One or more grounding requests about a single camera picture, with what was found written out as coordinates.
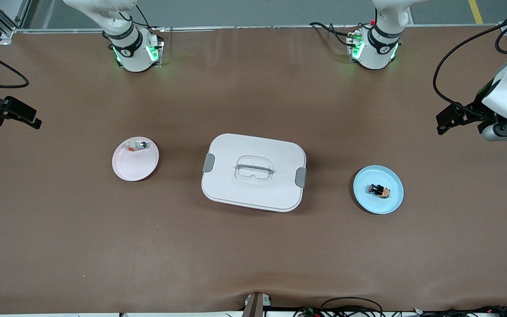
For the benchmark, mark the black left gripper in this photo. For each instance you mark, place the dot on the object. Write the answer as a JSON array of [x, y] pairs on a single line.
[[474, 110]]

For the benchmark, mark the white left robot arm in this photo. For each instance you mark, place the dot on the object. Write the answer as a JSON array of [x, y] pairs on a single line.
[[379, 53]]

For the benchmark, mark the metal table clamp bracket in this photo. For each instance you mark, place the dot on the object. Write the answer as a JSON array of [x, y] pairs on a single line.
[[253, 306]]

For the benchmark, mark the white lidded storage box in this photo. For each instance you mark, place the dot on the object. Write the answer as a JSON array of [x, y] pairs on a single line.
[[253, 193]]

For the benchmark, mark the light blue round plate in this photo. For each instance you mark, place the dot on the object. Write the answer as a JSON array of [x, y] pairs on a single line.
[[372, 204]]

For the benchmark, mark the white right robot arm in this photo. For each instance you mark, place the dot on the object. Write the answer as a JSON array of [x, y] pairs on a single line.
[[132, 57]]

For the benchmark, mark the metal table edge rail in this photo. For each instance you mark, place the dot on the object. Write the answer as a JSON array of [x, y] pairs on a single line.
[[258, 27]]

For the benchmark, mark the orange push button switch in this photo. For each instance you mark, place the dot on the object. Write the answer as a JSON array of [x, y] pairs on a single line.
[[379, 190]]

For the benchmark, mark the pink round plate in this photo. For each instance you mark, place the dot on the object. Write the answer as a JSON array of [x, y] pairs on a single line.
[[134, 167]]

